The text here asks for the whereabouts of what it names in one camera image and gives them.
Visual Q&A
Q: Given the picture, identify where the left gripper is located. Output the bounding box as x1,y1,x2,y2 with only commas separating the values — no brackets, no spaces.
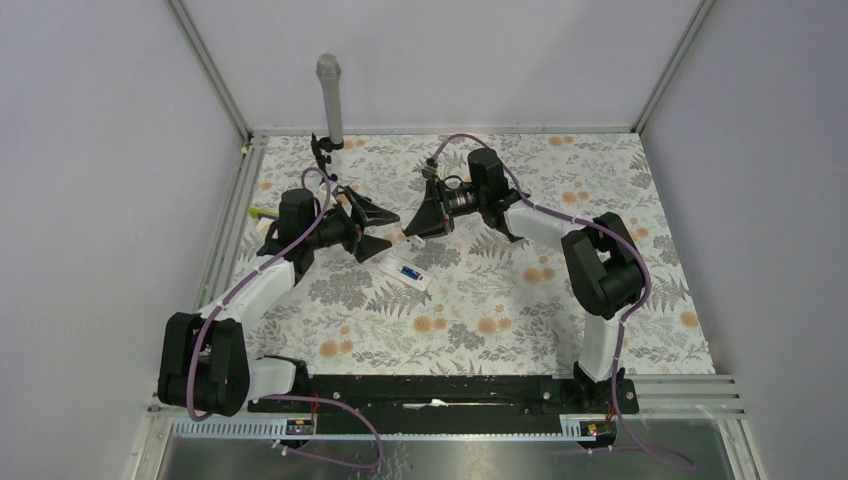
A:
305,187,399,261

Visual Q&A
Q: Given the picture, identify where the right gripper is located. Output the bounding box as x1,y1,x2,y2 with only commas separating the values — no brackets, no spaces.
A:
405,179,486,243

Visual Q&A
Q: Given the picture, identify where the white battery cover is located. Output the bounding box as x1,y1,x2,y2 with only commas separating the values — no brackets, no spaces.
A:
409,236,426,249

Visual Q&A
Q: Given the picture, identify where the white AC remote control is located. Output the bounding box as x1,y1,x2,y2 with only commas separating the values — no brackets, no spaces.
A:
378,254,434,292

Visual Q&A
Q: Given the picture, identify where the light blue battery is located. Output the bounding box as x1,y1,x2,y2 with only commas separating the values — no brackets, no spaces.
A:
400,266,423,281

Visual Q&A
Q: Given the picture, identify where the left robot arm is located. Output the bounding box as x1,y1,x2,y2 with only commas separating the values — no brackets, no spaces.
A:
157,187,400,421

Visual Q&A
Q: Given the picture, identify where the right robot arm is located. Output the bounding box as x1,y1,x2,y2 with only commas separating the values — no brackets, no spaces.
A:
404,148,651,412

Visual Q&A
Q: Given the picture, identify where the floral table mat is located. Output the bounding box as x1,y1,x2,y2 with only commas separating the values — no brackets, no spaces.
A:
246,134,714,375

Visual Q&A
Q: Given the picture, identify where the white small block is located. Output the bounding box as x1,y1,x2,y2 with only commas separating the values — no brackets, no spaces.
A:
256,218,274,236

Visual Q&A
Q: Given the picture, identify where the yellow purple small tool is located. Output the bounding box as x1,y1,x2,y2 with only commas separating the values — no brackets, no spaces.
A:
248,207,278,220

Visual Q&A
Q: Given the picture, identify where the grey microphone on stand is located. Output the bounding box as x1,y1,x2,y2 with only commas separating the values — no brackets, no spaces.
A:
316,53,344,152

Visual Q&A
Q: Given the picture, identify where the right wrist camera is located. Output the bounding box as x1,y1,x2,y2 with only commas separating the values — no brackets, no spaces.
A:
421,158,440,182

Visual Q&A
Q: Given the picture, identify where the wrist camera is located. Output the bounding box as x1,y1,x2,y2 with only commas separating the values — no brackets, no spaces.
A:
317,183,349,208
421,158,440,182

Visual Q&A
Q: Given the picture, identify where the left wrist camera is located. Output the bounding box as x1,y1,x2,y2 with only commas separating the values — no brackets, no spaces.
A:
317,183,349,208

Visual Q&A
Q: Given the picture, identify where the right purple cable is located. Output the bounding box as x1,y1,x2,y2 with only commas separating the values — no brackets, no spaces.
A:
427,133,655,399

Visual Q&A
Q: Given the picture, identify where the purple cable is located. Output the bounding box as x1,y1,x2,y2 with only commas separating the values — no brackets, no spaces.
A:
427,133,655,399
185,166,335,424

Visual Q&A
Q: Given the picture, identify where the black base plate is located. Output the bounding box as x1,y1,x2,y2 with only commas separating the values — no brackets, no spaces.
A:
247,375,640,436

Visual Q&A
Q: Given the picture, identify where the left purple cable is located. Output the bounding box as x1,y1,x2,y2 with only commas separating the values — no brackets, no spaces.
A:
185,166,335,424

